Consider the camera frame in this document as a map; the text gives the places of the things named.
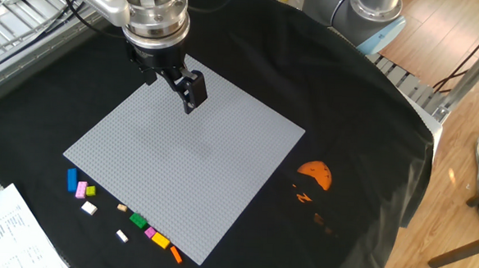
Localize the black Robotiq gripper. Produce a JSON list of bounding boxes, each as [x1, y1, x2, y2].
[[121, 35, 212, 116]]

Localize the blue long Lego brick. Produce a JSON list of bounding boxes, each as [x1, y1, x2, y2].
[[66, 167, 79, 193]]

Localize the grey Lego baseplate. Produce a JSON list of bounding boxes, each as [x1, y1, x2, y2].
[[57, 47, 310, 268]]

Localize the light pink Lego brick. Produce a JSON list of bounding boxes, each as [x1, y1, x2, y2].
[[75, 180, 89, 200]]

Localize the dark green Lego brick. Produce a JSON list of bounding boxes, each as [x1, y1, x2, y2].
[[129, 212, 149, 230]]

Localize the wide white Lego brick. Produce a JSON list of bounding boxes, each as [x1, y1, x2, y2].
[[80, 201, 98, 217]]

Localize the yellow Lego brick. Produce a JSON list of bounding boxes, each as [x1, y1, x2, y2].
[[151, 231, 172, 250]]

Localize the orange narrow Lego brick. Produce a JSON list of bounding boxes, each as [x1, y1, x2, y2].
[[169, 245, 185, 265]]

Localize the black cloth with orange print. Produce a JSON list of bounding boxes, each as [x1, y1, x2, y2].
[[0, 0, 443, 268]]

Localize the white printed paper sheets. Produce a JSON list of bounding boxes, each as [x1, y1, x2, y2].
[[0, 182, 77, 268]]

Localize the aluminium frame post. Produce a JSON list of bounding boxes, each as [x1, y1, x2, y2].
[[431, 33, 479, 125]]

